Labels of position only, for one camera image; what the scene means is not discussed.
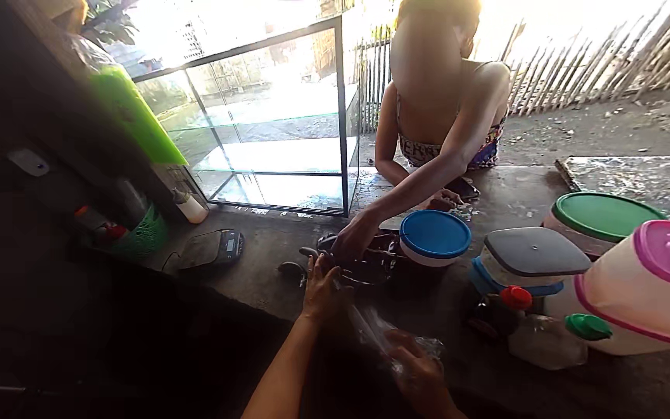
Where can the person's left hand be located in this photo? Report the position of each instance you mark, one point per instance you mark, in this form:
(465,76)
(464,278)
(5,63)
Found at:
(318,294)

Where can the person's right hand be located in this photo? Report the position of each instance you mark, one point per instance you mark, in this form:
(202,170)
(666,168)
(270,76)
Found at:
(421,372)

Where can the person's left fingers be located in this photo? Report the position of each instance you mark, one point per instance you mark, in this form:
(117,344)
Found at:
(314,267)

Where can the person's left thumb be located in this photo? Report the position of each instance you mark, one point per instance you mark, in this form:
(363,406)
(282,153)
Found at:
(333,273)

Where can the person's right fingers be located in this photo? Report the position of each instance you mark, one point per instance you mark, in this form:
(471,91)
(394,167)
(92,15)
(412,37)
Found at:
(403,346)

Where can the clear plastic bag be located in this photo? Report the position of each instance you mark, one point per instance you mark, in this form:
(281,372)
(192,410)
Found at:
(370,326)

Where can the person's left forearm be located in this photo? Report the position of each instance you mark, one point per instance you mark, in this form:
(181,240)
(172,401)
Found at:
(285,372)

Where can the person's right forearm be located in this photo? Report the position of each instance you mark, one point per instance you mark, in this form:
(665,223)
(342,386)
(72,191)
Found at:
(439,409)

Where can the pile of dark eggplants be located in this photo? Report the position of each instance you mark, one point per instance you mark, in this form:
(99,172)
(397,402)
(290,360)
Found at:
(373,270)

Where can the digital weighing scale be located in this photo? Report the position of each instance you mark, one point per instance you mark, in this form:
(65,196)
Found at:
(231,247)

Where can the round tub with blue lid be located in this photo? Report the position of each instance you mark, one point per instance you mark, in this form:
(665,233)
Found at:
(435,235)

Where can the bottle with red cap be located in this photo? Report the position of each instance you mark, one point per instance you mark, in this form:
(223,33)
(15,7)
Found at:
(515,298)

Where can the glass display case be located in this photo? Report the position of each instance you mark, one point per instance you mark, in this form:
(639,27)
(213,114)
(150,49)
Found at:
(277,139)

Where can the small white plastic bottle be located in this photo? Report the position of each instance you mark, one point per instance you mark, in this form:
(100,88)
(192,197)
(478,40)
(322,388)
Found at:
(192,209)

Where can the clear bottle with green cap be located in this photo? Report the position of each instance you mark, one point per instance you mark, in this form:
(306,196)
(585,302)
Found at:
(549,343)

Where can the dark flat wallet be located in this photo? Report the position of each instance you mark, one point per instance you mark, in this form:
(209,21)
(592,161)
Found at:
(464,188)

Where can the square tub with grey lid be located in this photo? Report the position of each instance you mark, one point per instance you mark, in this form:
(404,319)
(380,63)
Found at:
(535,251)

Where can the green plastic basket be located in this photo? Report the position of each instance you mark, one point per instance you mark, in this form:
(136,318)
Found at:
(146,235)

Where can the bright green plastic bags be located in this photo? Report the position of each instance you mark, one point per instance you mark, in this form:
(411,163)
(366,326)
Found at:
(137,122)

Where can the bottle with orange-red cap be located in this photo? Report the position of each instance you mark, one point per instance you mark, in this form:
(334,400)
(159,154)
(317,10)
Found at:
(88,217)

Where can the round tub with green lid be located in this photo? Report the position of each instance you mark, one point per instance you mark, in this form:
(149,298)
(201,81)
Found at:
(608,216)

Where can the white oval plastic device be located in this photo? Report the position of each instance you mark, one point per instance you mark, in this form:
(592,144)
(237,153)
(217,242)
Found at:
(29,162)

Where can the bamboo stick fence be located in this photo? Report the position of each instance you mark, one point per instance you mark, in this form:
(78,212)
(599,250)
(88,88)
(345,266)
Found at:
(573,75)

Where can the green leafy plant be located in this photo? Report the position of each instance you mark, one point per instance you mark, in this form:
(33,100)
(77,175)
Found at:
(111,26)

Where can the wooden post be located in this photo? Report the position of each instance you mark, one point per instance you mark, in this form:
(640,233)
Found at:
(61,61)

